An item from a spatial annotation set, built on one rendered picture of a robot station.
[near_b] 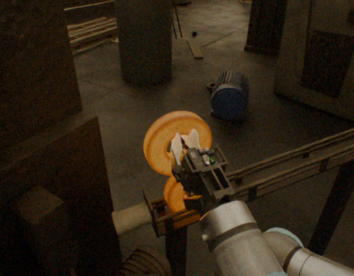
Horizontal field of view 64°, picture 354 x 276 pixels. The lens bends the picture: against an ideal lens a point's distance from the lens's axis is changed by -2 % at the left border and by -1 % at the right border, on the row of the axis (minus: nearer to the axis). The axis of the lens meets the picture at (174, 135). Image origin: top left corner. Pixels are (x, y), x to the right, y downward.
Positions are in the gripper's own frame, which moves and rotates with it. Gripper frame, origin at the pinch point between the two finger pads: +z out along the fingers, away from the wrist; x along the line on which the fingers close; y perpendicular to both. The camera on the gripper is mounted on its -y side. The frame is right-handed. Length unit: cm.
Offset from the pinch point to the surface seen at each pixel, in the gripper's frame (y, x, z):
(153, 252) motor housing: -32.7, 8.4, -11.9
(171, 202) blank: -16.5, 2.7, -6.7
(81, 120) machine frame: -5.1, 19.3, 16.0
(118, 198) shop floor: -105, 8, 48
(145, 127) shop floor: -125, -29, 116
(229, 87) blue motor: -89, -94, 107
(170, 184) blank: -12.0, 2.3, -4.2
